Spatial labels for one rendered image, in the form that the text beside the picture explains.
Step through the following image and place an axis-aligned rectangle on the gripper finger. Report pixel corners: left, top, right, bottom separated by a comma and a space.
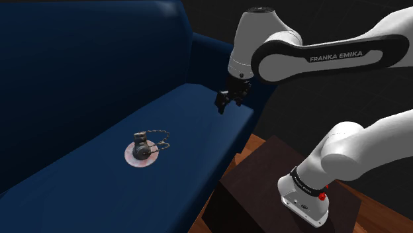
234, 91, 250, 107
214, 90, 232, 115

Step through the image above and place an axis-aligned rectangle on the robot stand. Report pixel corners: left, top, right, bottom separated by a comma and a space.
201, 134, 363, 233

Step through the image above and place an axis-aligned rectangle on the dark blue sofa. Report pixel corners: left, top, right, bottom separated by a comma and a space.
0, 0, 278, 233

